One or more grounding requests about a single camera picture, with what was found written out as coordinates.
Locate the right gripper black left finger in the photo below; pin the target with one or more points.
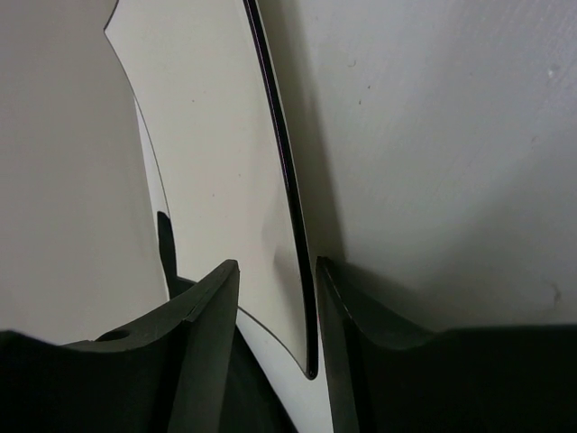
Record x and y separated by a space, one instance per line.
162 372

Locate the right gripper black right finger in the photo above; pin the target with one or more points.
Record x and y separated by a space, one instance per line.
387 374

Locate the white square plate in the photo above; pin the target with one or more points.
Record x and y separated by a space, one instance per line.
220 164

